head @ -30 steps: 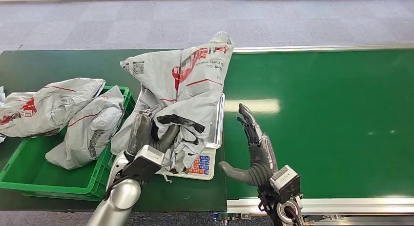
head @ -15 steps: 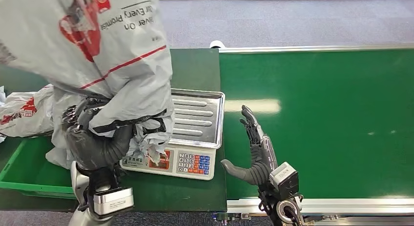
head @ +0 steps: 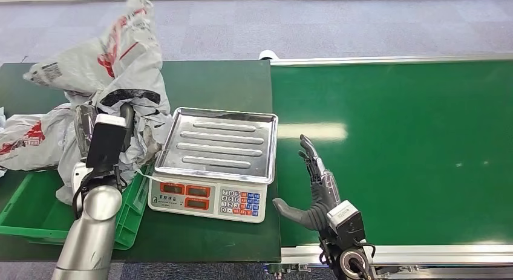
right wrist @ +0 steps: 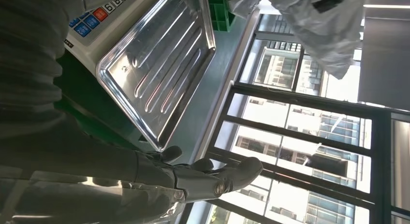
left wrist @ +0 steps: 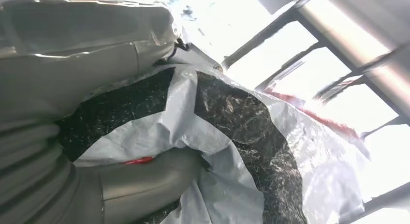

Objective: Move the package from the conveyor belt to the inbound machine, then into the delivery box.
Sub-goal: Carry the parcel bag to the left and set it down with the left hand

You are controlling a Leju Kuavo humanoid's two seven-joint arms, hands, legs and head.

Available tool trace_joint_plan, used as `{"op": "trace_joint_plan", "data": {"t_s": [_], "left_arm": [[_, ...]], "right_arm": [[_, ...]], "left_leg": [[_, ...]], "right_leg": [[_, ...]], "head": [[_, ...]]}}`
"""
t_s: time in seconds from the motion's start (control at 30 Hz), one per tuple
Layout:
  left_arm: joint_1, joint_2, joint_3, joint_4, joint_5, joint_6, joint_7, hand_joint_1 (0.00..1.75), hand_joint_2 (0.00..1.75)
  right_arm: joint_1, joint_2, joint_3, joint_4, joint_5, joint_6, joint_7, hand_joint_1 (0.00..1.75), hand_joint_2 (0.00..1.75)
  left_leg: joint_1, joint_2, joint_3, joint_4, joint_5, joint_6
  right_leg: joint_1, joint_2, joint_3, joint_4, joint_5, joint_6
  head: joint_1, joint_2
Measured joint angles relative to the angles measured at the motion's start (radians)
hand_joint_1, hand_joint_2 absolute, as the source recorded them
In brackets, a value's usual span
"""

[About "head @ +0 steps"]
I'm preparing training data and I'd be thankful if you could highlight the green conveyor belt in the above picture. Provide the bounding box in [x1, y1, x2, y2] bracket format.
[271, 60, 513, 248]

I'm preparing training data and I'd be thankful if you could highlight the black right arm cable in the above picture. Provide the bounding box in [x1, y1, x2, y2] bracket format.
[352, 238, 377, 259]

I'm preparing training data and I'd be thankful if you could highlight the grey mailer bag red print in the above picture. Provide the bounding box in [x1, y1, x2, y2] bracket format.
[0, 103, 77, 172]

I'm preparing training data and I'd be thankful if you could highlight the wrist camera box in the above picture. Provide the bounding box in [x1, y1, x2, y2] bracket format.
[325, 200, 367, 246]
[85, 114, 128, 171]

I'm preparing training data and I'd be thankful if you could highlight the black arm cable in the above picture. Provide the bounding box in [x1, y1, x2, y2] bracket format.
[72, 166, 128, 220]
[352, 238, 377, 259]

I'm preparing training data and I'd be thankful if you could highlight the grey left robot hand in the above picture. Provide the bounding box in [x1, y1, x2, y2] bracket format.
[74, 103, 136, 159]

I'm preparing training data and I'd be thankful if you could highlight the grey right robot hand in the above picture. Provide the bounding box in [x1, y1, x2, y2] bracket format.
[272, 134, 342, 232]

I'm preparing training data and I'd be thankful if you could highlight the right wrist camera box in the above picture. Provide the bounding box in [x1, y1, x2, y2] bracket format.
[325, 200, 367, 246]

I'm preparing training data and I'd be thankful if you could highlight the white bag edge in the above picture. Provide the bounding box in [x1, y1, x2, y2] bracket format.
[0, 106, 7, 178]

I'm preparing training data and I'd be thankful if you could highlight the grey mailer bag red line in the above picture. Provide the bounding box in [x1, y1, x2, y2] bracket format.
[55, 126, 87, 207]

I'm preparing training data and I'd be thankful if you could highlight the green plastic crate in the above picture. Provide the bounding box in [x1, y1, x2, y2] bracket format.
[0, 161, 155, 251]

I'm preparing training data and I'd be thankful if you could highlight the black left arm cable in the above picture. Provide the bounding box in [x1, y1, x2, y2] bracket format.
[72, 166, 128, 220]

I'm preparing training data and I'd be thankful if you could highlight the aluminium conveyor frame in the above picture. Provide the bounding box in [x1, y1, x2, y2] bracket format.
[264, 53, 513, 280]

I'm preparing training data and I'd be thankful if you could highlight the grey mailer bag black logo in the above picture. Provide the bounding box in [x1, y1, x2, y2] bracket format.
[23, 0, 174, 184]

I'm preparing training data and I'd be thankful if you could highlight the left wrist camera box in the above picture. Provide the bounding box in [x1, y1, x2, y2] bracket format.
[85, 114, 128, 171]

